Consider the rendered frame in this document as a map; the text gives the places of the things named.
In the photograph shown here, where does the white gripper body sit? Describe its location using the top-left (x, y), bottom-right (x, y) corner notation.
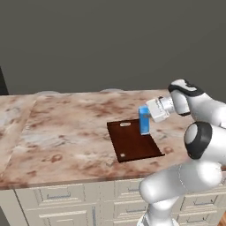
top-left (146, 96), bottom-right (171, 124)

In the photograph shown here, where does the grey cupboard door handle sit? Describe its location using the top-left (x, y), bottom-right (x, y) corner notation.
top-left (91, 206), bottom-right (97, 226)

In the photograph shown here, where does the black fridge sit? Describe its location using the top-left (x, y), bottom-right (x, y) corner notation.
top-left (0, 66), bottom-right (10, 96)

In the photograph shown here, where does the pale round stool seat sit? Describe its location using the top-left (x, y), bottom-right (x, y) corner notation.
top-left (34, 90), bottom-right (61, 95)
top-left (99, 87), bottom-right (125, 93)

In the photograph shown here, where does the dark brown tray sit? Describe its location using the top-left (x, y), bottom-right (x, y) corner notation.
top-left (106, 117), bottom-right (166, 163)

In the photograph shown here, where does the blue milk carton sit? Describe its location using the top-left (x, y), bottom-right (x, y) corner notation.
top-left (138, 105), bottom-right (151, 136)

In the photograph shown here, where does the cream drawer front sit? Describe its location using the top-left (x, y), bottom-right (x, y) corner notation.
top-left (112, 218), bottom-right (147, 226)
top-left (114, 178), bottom-right (147, 198)
top-left (177, 209), bottom-right (223, 226)
top-left (113, 199), bottom-right (152, 219)
top-left (179, 192), bottom-right (226, 212)
top-left (33, 184), bottom-right (87, 205)

